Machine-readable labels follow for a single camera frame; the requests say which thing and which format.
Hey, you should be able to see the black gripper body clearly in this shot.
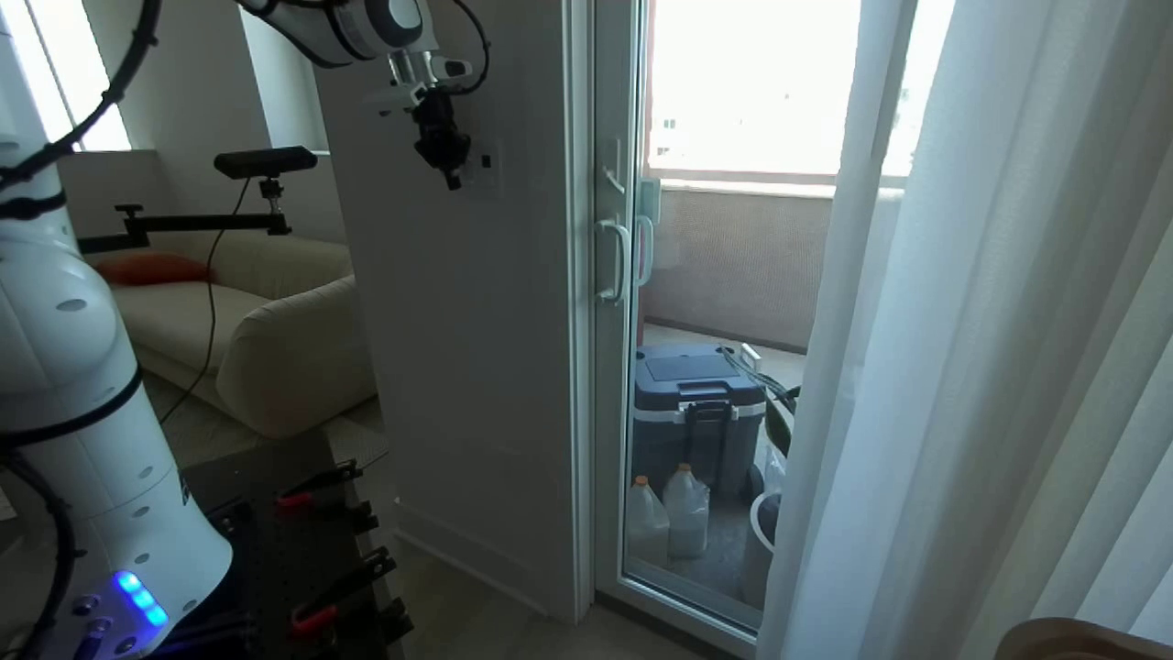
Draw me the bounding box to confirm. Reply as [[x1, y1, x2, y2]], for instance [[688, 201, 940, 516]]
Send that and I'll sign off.
[[412, 89, 470, 174]]

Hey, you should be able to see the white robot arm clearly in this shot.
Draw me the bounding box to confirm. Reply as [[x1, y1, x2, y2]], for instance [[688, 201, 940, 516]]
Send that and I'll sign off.
[[0, 37, 235, 660]]

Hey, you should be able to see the cream sofa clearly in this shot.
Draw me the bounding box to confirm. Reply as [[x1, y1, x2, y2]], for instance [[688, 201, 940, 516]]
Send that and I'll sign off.
[[87, 230, 375, 439]]

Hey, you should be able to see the white glass sliding door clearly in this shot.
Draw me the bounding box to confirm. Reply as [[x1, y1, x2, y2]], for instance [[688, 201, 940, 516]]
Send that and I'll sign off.
[[591, 0, 920, 656]]

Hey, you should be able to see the blue cooler box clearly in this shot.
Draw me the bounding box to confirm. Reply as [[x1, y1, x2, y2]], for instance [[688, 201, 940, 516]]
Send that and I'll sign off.
[[629, 346, 765, 504]]

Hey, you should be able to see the orange cushion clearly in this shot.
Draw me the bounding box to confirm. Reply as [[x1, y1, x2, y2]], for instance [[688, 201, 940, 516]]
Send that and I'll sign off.
[[100, 252, 208, 287]]

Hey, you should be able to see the red black clamp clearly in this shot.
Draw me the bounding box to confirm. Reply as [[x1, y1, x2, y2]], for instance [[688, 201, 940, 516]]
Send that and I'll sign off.
[[276, 463, 376, 534], [288, 548, 414, 644]]

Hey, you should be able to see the clear plastic jug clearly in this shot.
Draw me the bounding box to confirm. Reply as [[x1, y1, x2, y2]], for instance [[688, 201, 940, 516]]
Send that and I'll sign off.
[[663, 463, 711, 562], [628, 476, 671, 565]]

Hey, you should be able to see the white bucket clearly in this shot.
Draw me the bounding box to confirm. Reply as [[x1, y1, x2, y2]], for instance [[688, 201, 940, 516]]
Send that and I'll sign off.
[[740, 493, 781, 608]]

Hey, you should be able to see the white sheer curtain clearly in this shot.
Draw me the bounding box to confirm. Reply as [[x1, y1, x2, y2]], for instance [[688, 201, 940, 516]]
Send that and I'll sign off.
[[755, 0, 1173, 660]]

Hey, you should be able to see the wicker cantilever chair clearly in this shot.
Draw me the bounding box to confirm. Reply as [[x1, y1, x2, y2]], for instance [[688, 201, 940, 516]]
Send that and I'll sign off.
[[992, 615, 1173, 660]]

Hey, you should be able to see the white switch wall plate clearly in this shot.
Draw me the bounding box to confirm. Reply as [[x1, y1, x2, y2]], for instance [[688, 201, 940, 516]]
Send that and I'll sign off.
[[463, 141, 502, 198]]

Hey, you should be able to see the white door handle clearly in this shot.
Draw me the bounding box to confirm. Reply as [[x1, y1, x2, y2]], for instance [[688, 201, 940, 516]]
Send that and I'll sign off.
[[599, 219, 629, 303]]

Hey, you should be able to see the black stereo camera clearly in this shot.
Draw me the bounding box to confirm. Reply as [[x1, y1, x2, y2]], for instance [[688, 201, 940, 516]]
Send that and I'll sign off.
[[214, 148, 318, 179]]

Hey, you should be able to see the black hanging cable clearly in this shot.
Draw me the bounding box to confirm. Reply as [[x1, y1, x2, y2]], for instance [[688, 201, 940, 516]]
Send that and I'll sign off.
[[153, 177, 253, 429]]

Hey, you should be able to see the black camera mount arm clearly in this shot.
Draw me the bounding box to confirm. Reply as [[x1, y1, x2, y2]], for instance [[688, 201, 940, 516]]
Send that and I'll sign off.
[[76, 177, 288, 252]]

